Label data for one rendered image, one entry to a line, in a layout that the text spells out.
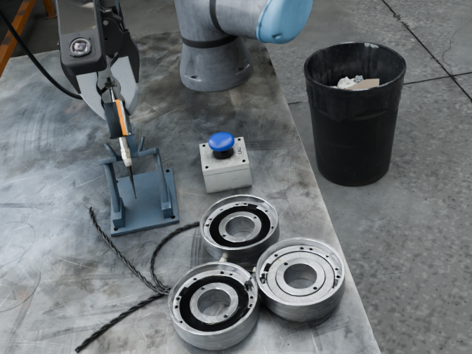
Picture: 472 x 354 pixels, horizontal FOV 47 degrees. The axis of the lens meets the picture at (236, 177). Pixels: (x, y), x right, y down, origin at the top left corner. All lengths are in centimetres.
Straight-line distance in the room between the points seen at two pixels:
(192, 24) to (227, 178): 34
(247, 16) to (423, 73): 186
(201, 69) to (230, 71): 6
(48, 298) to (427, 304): 119
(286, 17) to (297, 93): 167
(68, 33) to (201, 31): 43
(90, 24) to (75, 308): 35
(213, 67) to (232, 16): 14
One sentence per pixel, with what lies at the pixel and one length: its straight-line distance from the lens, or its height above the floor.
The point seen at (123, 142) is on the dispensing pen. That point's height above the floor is 93.
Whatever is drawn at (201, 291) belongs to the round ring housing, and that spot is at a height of 83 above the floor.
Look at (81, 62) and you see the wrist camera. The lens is 63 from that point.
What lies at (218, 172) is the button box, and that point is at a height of 84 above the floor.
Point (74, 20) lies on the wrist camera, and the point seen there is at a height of 111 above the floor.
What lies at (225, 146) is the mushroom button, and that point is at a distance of 81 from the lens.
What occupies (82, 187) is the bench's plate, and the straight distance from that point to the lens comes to 92.
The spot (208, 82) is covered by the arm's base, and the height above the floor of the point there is 82.
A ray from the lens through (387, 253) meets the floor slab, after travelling 182.
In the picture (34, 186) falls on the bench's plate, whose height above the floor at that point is 80.
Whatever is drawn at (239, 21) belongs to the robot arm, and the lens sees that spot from 97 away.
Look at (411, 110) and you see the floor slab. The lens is 247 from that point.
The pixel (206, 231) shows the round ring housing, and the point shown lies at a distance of 74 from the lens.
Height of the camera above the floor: 134
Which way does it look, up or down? 39 degrees down
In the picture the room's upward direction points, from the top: 9 degrees counter-clockwise
